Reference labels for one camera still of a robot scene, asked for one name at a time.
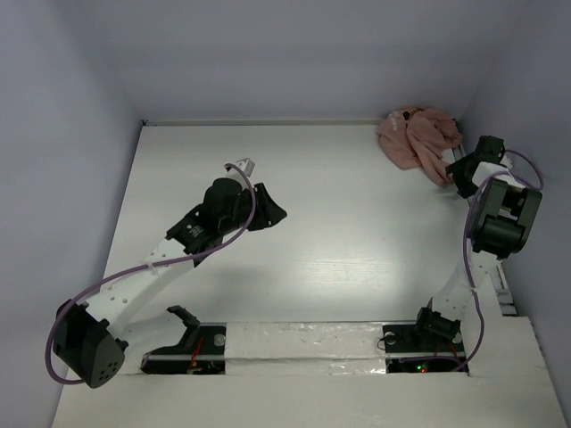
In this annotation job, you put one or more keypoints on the pink printed t shirt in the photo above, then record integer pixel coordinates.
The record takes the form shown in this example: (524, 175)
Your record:
(416, 138)

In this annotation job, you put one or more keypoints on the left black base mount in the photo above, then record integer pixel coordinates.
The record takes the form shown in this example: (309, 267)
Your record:
(199, 351)

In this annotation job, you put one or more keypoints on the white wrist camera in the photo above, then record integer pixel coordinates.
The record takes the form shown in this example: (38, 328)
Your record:
(502, 171)
(246, 165)

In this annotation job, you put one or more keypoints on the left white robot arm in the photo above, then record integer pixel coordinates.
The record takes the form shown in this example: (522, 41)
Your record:
(88, 333)

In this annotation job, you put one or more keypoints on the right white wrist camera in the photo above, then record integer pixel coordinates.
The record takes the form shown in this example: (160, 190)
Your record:
(502, 171)

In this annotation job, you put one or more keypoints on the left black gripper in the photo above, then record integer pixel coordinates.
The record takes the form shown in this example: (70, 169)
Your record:
(268, 214)

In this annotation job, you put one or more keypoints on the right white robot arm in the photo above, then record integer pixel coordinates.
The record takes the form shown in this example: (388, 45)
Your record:
(520, 206)

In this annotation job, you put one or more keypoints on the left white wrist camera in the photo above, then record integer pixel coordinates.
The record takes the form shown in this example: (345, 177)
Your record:
(246, 165)

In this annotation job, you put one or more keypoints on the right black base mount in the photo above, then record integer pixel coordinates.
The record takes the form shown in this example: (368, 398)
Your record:
(431, 344)

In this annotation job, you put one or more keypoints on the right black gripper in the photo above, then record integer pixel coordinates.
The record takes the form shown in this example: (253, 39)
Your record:
(458, 168)

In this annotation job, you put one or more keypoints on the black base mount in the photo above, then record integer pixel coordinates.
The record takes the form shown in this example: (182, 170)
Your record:
(199, 351)
(431, 344)

